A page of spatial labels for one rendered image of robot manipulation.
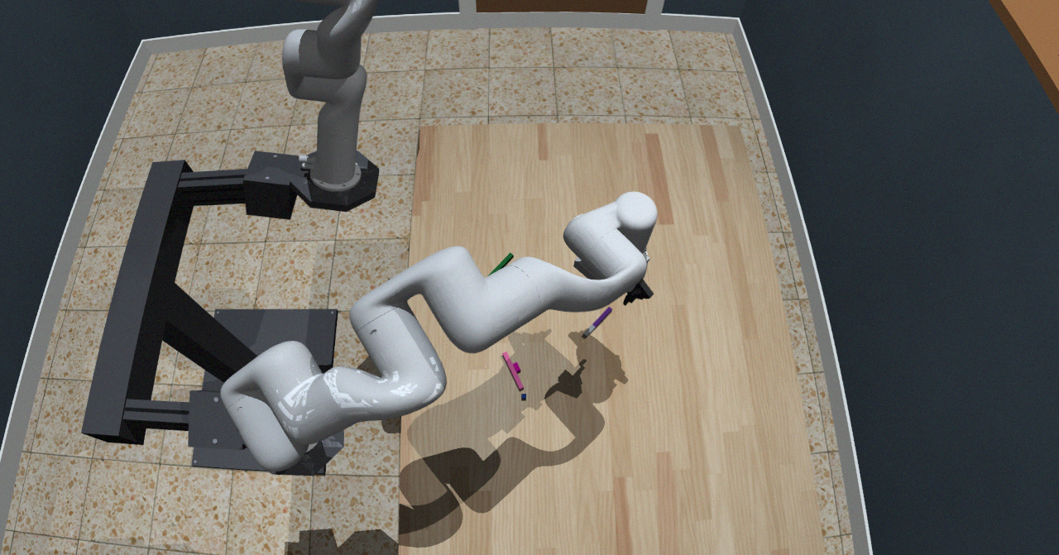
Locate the green rod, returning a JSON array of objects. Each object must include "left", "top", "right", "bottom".
[{"left": 489, "top": 253, "right": 514, "bottom": 275}]

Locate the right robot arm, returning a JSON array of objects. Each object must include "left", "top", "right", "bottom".
[{"left": 220, "top": 192, "right": 658, "bottom": 471}]

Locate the purple rod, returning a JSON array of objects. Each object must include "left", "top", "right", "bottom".
[{"left": 592, "top": 307, "right": 612, "bottom": 327}]

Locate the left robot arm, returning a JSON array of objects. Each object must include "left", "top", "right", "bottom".
[{"left": 282, "top": 0, "right": 379, "bottom": 192}]

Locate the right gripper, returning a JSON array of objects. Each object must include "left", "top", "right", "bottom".
[{"left": 623, "top": 272, "right": 654, "bottom": 306}]

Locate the pink rod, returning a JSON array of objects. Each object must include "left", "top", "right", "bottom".
[{"left": 502, "top": 352, "right": 524, "bottom": 390}]

